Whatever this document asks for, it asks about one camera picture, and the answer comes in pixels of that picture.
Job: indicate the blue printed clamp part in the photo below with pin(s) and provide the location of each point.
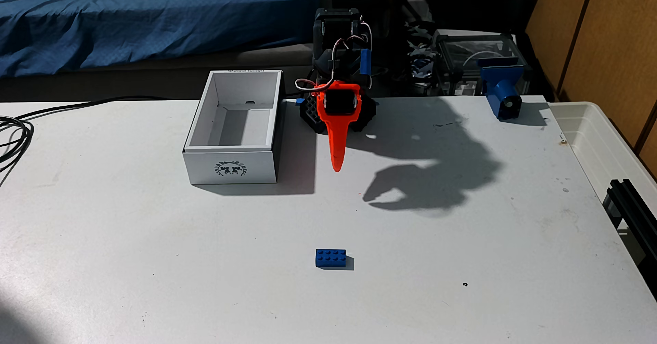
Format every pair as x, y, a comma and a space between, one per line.
500, 85

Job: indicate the white plastic bin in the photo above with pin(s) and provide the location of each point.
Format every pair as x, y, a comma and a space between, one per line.
590, 139

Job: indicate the black aluminium extrusion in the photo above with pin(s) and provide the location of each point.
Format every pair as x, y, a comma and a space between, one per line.
634, 216

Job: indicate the wooden cabinet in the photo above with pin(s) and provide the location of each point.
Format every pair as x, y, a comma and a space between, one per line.
611, 41

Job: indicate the camouflage patterned item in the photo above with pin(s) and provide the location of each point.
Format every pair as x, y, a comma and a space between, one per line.
421, 51

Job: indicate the clear plastic container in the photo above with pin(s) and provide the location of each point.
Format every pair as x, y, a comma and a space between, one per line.
462, 51

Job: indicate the white cardboard box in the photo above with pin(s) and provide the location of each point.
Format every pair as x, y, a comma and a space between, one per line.
231, 167

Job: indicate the blue bed sheet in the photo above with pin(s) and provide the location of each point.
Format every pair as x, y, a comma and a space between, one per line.
154, 21

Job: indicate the blue toy brick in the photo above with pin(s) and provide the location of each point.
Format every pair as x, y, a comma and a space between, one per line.
330, 258

